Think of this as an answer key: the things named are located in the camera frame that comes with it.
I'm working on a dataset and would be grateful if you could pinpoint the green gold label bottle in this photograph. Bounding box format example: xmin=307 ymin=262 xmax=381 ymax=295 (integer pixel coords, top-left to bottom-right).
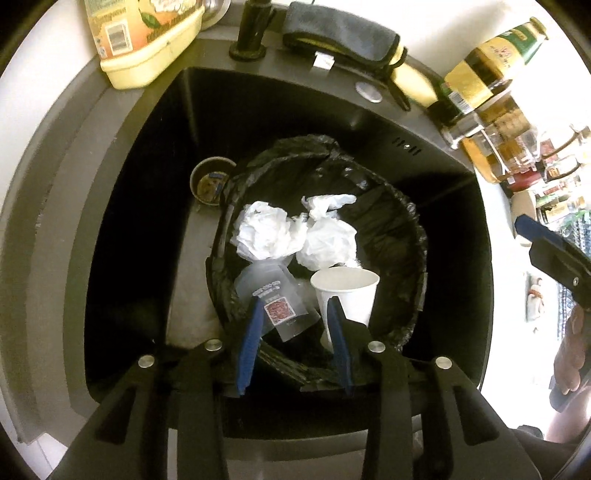
xmin=427 ymin=17 xmax=550 ymax=127

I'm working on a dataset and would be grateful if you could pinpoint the round steel fitting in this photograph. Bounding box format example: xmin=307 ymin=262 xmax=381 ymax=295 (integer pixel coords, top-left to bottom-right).
xmin=202 ymin=0 xmax=232 ymax=29

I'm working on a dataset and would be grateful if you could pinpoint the trash bin with black bag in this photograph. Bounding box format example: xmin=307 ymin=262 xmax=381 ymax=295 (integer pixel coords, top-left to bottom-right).
xmin=205 ymin=134 xmax=428 ymax=393

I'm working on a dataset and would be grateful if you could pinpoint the clear oil jug gold handle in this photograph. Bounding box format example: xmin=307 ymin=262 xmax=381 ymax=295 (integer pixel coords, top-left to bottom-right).
xmin=443 ymin=92 xmax=546 ymax=185

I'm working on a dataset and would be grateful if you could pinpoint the grey folded cloth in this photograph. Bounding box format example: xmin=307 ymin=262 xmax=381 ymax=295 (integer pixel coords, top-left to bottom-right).
xmin=281 ymin=2 xmax=407 ymax=75

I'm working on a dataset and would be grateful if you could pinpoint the white paper cup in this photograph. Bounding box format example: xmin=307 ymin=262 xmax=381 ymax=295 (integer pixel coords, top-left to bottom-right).
xmin=310 ymin=267 xmax=380 ymax=352

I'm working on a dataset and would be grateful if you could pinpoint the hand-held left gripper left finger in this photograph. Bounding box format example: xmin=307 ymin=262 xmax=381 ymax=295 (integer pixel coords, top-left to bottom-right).
xmin=46 ymin=298 xmax=266 ymax=480

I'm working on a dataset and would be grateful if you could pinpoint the yellow detergent bottle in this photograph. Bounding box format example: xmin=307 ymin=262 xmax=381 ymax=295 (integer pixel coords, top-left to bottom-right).
xmin=83 ymin=0 xmax=205 ymax=89

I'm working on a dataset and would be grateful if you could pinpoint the white glove with orange trim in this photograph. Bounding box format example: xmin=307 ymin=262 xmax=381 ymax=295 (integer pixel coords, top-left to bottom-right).
xmin=525 ymin=272 xmax=548 ymax=320

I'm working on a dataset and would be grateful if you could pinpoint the black sink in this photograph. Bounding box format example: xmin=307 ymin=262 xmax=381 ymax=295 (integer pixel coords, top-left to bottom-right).
xmin=85 ymin=67 xmax=490 ymax=439

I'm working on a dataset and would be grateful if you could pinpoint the white tissue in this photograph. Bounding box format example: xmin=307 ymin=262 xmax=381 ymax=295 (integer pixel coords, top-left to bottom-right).
xmin=231 ymin=200 xmax=296 ymax=260
xmin=295 ymin=217 xmax=358 ymax=271
xmin=301 ymin=194 xmax=357 ymax=221

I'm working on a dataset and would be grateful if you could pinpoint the brown round cup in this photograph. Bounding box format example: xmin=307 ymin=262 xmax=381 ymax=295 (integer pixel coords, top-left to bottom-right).
xmin=190 ymin=157 xmax=237 ymax=206

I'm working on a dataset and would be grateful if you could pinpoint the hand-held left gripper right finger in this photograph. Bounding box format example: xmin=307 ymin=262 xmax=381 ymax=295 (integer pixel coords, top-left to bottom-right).
xmin=325 ymin=298 xmax=550 ymax=480

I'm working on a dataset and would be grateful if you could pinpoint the black faucet base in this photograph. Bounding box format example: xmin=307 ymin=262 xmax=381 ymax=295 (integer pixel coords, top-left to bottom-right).
xmin=229 ymin=0 xmax=273 ymax=61

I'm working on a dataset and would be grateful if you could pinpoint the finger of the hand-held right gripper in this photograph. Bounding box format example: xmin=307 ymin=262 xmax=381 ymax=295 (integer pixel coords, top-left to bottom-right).
xmin=514 ymin=215 xmax=591 ymax=308

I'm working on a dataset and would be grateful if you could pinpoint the round metal sink button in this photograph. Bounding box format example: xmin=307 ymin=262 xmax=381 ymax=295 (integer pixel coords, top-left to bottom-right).
xmin=355 ymin=80 xmax=384 ymax=103

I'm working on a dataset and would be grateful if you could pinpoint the translucent plastic cup red label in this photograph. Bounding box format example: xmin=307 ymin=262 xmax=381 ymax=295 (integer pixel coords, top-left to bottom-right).
xmin=233 ymin=263 xmax=321 ymax=342

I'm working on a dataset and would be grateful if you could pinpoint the person's right hand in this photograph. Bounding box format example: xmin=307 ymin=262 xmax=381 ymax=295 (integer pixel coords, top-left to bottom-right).
xmin=552 ymin=305 xmax=591 ymax=394

